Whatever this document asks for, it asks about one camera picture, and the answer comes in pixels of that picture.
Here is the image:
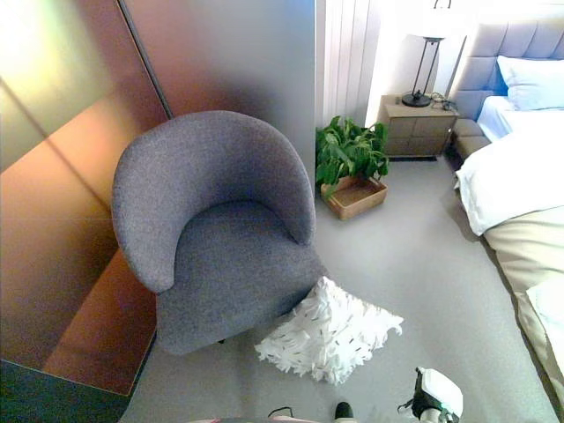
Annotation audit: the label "green leafy potted plant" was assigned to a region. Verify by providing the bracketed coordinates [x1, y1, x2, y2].
[315, 115, 391, 199]

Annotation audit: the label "white bed pillow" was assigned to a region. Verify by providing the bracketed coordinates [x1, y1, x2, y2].
[496, 55, 564, 111]

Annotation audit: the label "beige bed blanket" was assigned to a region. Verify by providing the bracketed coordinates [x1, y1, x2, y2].
[482, 204, 564, 397]

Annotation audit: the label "white fringed throw pillow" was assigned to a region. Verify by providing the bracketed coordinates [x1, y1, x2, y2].
[254, 276, 404, 387]

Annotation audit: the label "woven wicker basket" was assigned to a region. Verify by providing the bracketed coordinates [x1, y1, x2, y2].
[320, 174, 389, 221]

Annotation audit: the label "white pleated curtain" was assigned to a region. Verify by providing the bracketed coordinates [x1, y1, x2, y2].
[315, 0, 381, 129]

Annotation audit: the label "white duvet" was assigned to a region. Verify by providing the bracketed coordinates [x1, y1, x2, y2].
[454, 95, 564, 237]

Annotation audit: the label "brown wooden wardrobe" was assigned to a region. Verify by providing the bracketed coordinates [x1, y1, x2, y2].
[0, 0, 174, 397]

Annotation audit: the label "beige bedside nightstand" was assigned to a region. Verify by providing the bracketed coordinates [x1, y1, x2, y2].
[379, 94, 460, 159]

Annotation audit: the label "grey fabric tub armchair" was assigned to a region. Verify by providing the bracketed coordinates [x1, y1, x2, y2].
[110, 109, 330, 357]

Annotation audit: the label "black table lamp white shade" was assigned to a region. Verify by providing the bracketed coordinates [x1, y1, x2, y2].
[401, 33, 447, 108]

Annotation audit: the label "black cables on nightstand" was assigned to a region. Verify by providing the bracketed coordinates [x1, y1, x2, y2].
[429, 91, 459, 112]

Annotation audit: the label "bed with white bedding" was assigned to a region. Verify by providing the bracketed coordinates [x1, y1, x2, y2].
[449, 19, 564, 160]

